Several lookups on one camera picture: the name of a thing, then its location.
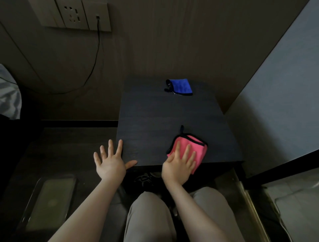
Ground beige wall port plate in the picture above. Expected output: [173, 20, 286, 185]
[81, 0, 112, 32]

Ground black table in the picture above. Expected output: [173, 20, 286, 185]
[116, 76, 244, 167]

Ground person's right hand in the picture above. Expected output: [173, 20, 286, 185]
[161, 141, 197, 187]

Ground person's beige trousers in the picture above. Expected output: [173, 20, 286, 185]
[123, 187, 246, 242]

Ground blue cloth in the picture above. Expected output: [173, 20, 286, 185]
[164, 78, 193, 96]

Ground black cable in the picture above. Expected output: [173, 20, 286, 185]
[25, 16, 101, 95]

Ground black skirting board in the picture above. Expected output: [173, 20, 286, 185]
[243, 154, 319, 190]

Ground gold metal frame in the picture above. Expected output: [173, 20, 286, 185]
[237, 181, 271, 242]

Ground pink cloth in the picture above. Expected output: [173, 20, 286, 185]
[166, 125, 208, 175]

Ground person's right forearm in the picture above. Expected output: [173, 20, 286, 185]
[165, 182, 230, 242]

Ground person's left hand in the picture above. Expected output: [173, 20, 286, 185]
[93, 139, 138, 185]

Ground beige wall power socket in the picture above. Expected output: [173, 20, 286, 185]
[54, 0, 89, 30]

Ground person's left forearm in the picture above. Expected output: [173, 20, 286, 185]
[47, 178, 123, 242]

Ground white bedding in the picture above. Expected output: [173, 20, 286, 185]
[0, 63, 22, 120]

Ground clear plastic tray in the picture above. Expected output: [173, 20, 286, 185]
[16, 176, 78, 232]

